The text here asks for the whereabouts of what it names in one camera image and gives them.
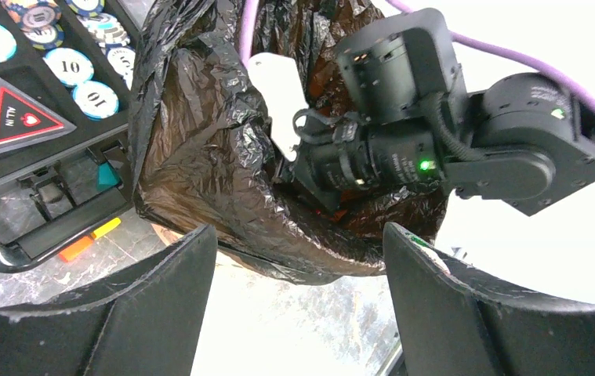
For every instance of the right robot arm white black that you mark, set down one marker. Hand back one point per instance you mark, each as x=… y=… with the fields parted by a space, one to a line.
x=527 y=140

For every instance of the teal small cube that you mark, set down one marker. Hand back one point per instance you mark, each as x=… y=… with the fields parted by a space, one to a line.
x=107 y=177

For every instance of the red triangle dealer button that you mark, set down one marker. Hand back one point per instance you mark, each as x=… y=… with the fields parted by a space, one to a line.
x=25 y=122

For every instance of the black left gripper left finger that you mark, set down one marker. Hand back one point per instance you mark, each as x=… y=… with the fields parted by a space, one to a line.
x=144 y=319

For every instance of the black poker chip case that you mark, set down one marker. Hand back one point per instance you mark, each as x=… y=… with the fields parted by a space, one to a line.
x=48 y=194

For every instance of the small red cube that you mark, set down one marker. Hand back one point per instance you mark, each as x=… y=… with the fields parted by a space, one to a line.
x=72 y=251

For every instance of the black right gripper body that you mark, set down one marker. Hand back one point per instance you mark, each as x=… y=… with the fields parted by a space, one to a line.
x=368 y=157

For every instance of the orange capybara trash bin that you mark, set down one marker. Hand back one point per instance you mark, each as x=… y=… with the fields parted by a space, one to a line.
x=172 y=236

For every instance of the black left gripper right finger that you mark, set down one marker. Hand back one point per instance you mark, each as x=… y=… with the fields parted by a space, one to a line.
x=455 y=319

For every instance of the black trash bag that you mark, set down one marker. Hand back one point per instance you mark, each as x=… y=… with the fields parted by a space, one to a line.
x=200 y=149

